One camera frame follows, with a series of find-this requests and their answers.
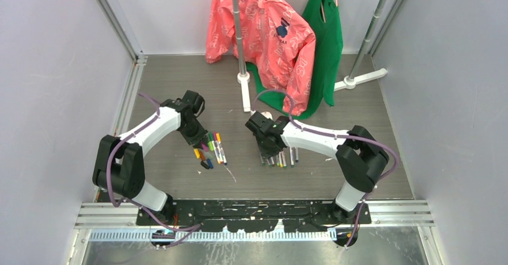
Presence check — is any white left rack foot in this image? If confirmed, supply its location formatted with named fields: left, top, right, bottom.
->
left=237, top=73, right=251, bottom=112

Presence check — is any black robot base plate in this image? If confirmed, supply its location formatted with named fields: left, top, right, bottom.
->
left=136, top=200, right=372, bottom=246

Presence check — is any blue pen cap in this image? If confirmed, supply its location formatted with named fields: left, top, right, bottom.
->
left=206, top=159, right=214, bottom=169

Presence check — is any rack pole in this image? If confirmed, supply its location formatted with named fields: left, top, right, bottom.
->
left=345, top=0, right=387, bottom=82
left=232, top=0, right=248, bottom=79

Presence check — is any purple pen cap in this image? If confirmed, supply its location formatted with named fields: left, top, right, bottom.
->
left=201, top=143, right=210, bottom=152

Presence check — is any pink printed jacket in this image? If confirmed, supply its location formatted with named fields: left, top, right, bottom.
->
left=205, top=0, right=316, bottom=116

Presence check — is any black pen cap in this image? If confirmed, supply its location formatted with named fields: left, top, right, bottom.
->
left=201, top=161, right=209, bottom=170

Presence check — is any right rack pole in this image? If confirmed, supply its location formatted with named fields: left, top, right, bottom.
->
left=345, top=0, right=387, bottom=82

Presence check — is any green hanging shirt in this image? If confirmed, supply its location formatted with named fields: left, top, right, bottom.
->
left=244, top=0, right=344, bottom=120

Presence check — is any brown pen cap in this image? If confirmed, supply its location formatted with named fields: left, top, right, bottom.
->
left=198, top=150, right=207, bottom=161

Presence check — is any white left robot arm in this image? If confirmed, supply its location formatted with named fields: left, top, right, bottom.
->
left=92, top=91, right=208, bottom=225

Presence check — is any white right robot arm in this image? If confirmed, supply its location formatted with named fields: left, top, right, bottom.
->
left=246, top=112, right=390, bottom=224

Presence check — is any left rack pole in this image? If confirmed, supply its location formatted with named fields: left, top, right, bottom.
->
left=232, top=0, right=248, bottom=79

